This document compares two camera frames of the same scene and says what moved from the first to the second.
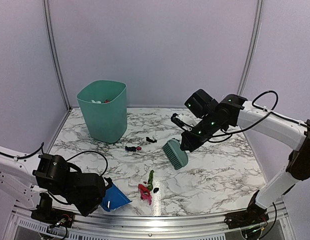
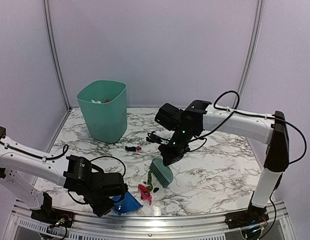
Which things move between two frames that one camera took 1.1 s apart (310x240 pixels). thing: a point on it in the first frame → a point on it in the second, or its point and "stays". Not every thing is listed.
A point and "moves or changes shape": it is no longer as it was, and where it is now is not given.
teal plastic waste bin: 106,122 stays
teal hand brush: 178,158 moves or changes shape
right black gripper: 193,145 → 170,158
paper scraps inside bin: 106,101 stays
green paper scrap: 150,180 stays
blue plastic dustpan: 113,199 moves or changes shape
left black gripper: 86,210 → 101,211
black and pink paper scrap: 132,148 stays
